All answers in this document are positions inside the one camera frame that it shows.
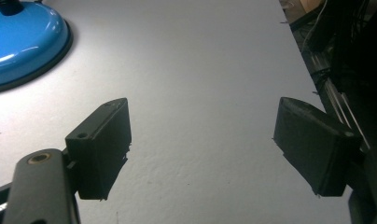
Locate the blue desk lamp base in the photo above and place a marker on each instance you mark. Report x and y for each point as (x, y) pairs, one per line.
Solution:
(23, 42)

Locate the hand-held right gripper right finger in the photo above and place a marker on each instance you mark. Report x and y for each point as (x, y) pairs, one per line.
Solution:
(314, 149)

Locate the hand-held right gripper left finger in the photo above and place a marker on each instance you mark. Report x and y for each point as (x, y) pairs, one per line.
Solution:
(99, 152)

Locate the cardboard box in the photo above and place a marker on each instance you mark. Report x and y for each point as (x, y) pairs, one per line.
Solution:
(301, 6)

